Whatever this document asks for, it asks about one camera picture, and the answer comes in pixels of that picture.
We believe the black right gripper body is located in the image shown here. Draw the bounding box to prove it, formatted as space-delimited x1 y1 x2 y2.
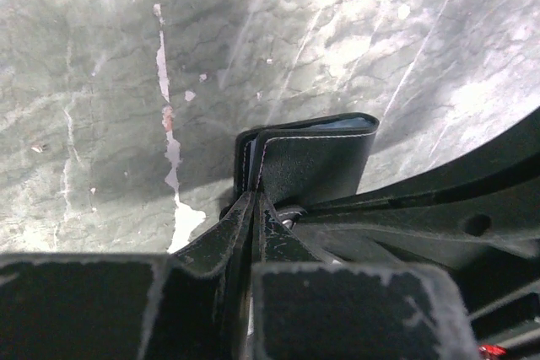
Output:
451 248 539 359

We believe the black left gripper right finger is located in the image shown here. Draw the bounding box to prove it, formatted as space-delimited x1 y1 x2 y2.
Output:
252 193 479 359

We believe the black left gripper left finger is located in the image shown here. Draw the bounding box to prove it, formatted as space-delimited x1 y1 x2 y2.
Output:
1 192 255 359

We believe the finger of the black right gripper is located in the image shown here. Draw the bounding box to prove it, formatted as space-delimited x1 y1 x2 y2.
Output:
293 191 539 293
306 110 539 215

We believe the black card holder wallet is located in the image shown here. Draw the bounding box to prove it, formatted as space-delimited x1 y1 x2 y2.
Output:
232 112 380 228

